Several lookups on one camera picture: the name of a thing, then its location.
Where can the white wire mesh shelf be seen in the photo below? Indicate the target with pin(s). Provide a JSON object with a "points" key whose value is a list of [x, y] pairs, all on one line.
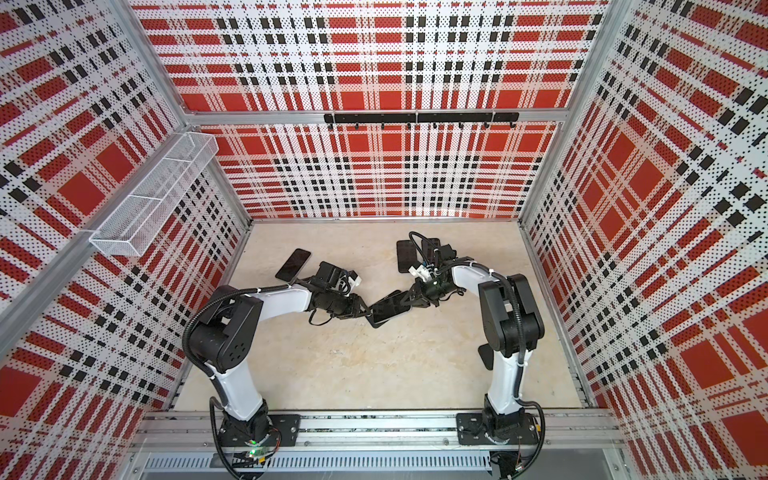
{"points": [[134, 224]]}

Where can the black hook rail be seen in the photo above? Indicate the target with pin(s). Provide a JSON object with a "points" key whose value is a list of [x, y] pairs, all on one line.
{"points": [[421, 117]]}

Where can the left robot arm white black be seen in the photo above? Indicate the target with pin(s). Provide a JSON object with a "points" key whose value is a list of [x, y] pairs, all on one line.
{"points": [[220, 335]]}

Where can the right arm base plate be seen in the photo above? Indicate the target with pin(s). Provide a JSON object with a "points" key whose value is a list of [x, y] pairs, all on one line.
{"points": [[487, 428]]}

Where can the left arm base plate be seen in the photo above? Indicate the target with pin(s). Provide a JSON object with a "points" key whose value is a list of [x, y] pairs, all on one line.
{"points": [[262, 431]]}

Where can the black smartphone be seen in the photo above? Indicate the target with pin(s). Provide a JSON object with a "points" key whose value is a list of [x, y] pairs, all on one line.
{"points": [[407, 256], [429, 245], [387, 308], [293, 265]]}

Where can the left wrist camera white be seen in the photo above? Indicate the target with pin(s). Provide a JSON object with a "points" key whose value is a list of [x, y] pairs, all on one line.
{"points": [[349, 280]]}

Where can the aluminium front rail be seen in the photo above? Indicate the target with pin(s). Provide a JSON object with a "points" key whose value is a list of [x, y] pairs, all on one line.
{"points": [[435, 444]]}

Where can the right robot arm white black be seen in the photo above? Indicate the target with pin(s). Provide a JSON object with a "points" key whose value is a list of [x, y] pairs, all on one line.
{"points": [[510, 320]]}

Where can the black phone case lower right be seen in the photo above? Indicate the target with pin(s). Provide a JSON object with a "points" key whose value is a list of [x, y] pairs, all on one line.
{"points": [[486, 354]]}

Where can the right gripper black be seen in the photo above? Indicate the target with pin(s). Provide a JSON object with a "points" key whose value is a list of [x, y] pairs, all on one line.
{"points": [[418, 293]]}

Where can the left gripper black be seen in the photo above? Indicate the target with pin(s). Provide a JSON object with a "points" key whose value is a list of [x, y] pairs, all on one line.
{"points": [[353, 309]]}

